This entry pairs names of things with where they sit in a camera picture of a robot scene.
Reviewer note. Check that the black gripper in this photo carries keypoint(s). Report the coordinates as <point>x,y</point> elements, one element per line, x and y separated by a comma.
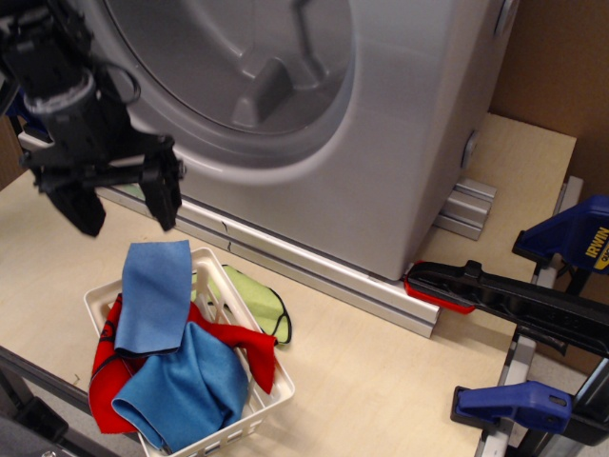
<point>95,145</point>

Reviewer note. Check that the dark blue cloth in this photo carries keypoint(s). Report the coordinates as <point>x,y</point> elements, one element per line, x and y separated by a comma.
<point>156,287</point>

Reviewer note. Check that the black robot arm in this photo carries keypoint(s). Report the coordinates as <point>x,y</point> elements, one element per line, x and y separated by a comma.
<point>46,58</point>

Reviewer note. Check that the grey toy washing machine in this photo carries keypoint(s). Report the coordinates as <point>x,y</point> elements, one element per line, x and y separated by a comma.
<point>338,126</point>

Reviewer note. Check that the white plastic basket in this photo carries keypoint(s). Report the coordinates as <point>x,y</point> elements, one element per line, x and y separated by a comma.
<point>258,404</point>

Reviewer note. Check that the red printed cloth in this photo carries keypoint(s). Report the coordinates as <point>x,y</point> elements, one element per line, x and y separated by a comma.
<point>111,371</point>

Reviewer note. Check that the green cloth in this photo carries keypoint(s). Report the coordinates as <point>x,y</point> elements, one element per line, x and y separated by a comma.
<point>273,324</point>

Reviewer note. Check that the light blue cloth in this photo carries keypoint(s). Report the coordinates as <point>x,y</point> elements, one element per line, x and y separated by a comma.
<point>177,399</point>

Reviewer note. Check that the brown cardboard panel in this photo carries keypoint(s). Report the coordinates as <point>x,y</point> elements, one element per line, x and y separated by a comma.
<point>554,75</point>

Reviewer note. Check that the black red bar clamp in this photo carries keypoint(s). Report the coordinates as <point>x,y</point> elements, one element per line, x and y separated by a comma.
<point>547,313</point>

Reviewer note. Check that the blue Irwin clamp upper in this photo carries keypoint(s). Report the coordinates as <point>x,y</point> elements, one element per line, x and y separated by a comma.
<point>578,234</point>

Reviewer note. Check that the blue clamp lower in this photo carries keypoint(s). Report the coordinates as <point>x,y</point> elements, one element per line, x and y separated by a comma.
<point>532,405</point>

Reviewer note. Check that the black metal table frame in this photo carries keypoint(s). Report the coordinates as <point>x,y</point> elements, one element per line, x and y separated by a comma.
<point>43,415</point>

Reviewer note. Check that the long aluminium rail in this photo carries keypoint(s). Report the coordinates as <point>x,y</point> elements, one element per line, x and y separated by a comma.
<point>304,271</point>

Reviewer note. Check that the short aluminium rail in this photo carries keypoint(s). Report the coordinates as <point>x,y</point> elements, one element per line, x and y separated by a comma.
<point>467,208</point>

